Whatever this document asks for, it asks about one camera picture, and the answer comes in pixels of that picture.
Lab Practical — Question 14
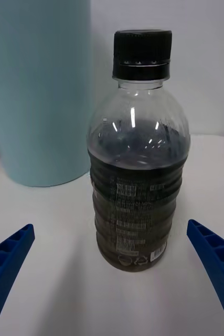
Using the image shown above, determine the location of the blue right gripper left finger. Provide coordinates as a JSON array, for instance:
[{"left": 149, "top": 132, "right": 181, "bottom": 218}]
[{"left": 0, "top": 223, "right": 36, "bottom": 336}]

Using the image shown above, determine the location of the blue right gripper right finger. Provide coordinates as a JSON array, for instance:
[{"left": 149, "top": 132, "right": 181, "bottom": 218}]
[{"left": 186, "top": 219, "right": 224, "bottom": 336}]

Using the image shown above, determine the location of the clear bottle with black cap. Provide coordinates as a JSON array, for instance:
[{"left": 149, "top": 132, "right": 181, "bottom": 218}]
[{"left": 87, "top": 29, "right": 191, "bottom": 271}]

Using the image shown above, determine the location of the pale blue plastic bin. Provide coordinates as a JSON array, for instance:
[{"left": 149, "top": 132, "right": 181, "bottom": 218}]
[{"left": 0, "top": 0, "right": 92, "bottom": 187}]

